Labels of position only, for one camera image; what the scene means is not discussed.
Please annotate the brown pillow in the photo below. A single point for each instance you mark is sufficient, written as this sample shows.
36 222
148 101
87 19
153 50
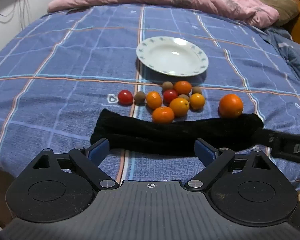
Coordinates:
277 5

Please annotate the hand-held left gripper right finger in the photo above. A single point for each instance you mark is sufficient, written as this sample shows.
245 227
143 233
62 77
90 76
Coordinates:
202 151

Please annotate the black knit cloth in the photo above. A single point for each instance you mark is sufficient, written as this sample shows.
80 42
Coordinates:
165 135

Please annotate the large round orange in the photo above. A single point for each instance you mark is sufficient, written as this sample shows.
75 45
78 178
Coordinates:
231 105

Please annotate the white floral rim plate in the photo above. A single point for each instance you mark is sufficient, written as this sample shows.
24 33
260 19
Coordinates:
172 57

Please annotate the small orange tangerine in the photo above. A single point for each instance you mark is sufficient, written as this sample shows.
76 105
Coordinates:
154 100
179 107
163 115
182 87
197 101

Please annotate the brown longan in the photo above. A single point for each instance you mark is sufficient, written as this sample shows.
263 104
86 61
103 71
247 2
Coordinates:
167 86
184 96
197 90

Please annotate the red cherry tomato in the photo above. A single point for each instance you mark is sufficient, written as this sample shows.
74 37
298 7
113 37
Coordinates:
170 95
125 97

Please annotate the brown kiwi fruit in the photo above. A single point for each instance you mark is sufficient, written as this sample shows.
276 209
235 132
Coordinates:
139 97

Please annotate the blue plaid bed sheet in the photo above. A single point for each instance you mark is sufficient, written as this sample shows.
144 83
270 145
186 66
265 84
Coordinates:
65 67

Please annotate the blue duvet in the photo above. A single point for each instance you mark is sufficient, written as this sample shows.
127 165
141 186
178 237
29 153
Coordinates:
295 52

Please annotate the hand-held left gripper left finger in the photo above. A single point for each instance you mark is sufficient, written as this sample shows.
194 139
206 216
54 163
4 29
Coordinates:
98 150

